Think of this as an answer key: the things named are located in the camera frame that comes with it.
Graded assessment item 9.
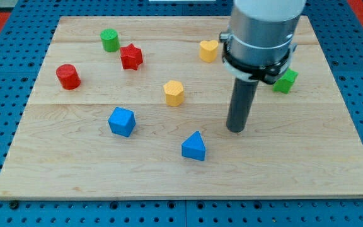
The light wooden board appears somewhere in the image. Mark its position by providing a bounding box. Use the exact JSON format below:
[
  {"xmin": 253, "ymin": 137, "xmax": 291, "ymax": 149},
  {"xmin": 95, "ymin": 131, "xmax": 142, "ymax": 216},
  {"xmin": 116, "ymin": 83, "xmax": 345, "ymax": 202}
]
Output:
[{"xmin": 0, "ymin": 16, "xmax": 363, "ymax": 201}]

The blue cube block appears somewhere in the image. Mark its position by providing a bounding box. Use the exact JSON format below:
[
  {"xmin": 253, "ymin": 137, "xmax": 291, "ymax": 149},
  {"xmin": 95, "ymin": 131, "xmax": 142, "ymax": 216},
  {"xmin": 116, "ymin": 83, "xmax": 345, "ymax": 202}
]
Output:
[{"xmin": 108, "ymin": 107, "xmax": 135, "ymax": 137}]

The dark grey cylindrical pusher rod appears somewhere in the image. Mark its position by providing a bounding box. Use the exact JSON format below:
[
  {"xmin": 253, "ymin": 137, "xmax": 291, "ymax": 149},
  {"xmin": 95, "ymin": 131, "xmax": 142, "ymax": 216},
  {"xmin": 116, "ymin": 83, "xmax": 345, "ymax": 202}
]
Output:
[{"xmin": 226, "ymin": 78, "xmax": 258, "ymax": 132}]

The yellow heart block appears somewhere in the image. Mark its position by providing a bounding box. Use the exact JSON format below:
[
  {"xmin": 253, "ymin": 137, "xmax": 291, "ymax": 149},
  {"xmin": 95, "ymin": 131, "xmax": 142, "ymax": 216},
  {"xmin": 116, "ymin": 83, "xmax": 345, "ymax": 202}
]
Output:
[{"xmin": 199, "ymin": 40, "xmax": 219, "ymax": 62}]

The green cylinder block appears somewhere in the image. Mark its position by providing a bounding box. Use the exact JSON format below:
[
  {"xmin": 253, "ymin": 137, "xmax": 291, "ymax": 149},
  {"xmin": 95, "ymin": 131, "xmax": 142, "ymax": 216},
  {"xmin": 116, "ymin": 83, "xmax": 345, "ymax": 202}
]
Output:
[{"xmin": 100, "ymin": 28, "xmax": 120, "ymax": 52}]

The red cylinder block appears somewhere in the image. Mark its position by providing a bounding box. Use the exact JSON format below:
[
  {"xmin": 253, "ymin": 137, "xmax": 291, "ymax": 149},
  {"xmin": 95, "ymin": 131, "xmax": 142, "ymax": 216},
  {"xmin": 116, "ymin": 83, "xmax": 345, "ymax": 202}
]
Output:
[{"xmin": 56, "ymin": 64, "xmax": 81, "ymax": 90}]

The yellow hexagon block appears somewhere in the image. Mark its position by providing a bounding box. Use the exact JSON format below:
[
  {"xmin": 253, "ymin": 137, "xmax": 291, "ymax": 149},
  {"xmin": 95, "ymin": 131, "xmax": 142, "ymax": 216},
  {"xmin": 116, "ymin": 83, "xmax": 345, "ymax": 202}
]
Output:
[{"xmin": 163, "ymin": 80, "xmax": 184, "ymax": 107}]

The blue triangle block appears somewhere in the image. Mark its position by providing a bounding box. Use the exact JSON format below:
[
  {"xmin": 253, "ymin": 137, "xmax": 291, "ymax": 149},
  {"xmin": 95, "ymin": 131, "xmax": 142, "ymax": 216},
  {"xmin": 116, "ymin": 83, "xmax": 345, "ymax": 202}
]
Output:
[{"xmin": 181, "ymin": 131, "xmax": 206, "ymax": 161}]

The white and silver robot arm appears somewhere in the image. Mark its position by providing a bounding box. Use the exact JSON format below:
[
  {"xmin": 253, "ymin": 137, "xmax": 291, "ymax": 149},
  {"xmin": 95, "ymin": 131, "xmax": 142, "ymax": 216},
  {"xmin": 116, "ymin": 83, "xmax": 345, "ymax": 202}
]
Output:
[{"xmin": 219, "ymin": 0, "xmax": 306, "ymax": 84}]

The green star block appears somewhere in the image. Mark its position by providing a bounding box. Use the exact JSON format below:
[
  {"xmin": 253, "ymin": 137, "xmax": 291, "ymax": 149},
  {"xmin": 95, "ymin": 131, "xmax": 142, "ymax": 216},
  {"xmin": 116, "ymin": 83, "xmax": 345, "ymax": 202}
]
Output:
[{"xmin": 272, "ymin": 69, "xmax": 299, "ymax": 94}]

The red star block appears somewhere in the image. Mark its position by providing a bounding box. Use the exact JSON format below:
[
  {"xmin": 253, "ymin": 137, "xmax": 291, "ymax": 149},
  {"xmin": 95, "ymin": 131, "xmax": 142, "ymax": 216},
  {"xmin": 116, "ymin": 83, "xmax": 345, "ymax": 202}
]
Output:
[{"xmin": 120, "ymin": 44, "xmax": 143, "ymax": 71}]

